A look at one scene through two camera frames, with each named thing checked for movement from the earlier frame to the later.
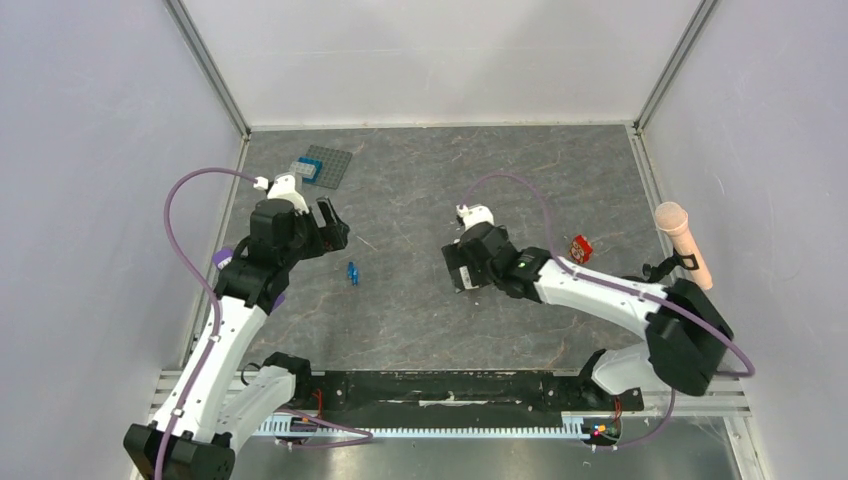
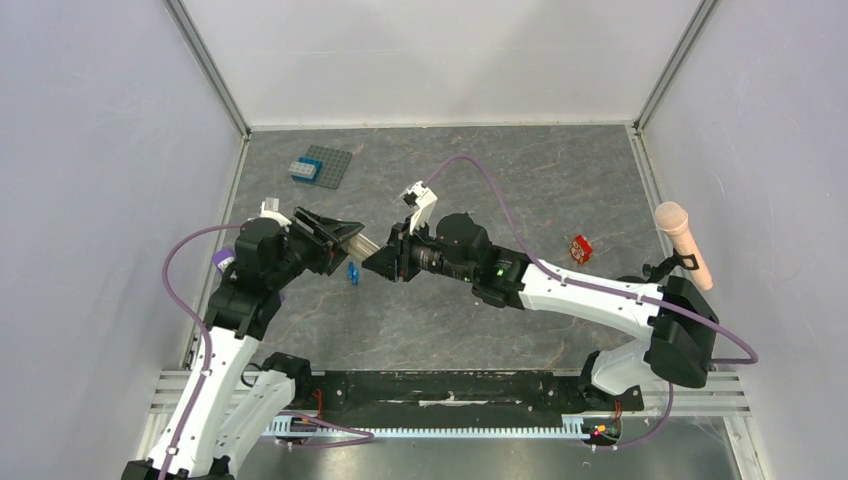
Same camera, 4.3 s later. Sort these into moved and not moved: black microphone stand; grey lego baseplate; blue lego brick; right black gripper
Moved: right black gripper
Not moved: black microphone stand; blue lego brick; grey lego baseplate
